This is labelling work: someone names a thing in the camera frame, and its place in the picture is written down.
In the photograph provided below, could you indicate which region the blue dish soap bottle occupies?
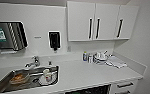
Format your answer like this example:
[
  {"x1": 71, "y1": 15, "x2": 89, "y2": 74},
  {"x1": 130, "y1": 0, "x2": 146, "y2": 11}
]
[{"x1": 82, "y1": 51, "x2": 89, "y2": 62}]

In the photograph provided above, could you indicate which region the white wall outlet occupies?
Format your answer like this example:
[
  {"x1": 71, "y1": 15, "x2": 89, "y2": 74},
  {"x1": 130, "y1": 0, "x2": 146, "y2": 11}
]
[{"x1": 67, "y1": 45, "x2": 73, "y2": 53}]

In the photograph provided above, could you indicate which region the chrome sink faucet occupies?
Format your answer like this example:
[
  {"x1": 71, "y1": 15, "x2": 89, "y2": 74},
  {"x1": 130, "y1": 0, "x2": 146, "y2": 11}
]
[{"x1": 24, "y1": 55, "x2": 41, "y2": 69}]

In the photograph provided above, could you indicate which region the small white bottle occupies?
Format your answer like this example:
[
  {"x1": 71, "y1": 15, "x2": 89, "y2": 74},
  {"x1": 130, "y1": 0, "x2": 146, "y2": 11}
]
[{"x1": 87, "y1": 53, "x2": 94, "y2": 64}]

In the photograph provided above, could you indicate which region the white upper wall cabinet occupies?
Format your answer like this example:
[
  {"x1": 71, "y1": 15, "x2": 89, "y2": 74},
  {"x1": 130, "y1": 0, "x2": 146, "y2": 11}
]
[{"x1": 66, "y1": 0, "x2": 140, "y2": 43}]

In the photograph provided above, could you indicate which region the stainless steel dishwasher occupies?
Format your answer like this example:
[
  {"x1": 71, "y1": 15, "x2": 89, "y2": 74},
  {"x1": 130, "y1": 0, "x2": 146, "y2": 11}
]
[{"x1": 62, "y1": 84, "x2": 112, "y2": 94}]

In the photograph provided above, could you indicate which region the stainless steel sink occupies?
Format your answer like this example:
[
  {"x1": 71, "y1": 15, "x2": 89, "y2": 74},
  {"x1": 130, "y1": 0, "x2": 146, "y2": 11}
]
[{"x1": 0, "y1": 64, "x2": 61, "y2": 94}]

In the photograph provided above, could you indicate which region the black wall soap dispenser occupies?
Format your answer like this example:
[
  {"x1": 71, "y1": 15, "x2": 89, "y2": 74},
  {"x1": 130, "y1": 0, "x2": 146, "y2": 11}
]
[{"x1": 47, "y1": 30, "x2": 62, "y2": 52}]

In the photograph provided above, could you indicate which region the orange bowl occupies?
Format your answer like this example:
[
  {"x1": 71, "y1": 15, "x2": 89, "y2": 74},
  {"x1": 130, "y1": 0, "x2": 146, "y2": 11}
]
[{"x1": 9, "y1": 72, "x2": 29, "y2": 85}]

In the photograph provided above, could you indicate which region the steel paper towel dispenser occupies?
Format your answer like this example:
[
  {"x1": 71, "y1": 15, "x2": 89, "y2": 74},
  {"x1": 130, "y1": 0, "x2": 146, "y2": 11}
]
[{"x1": 0, "y1": 21, "x2": 29, "y2": 53}]

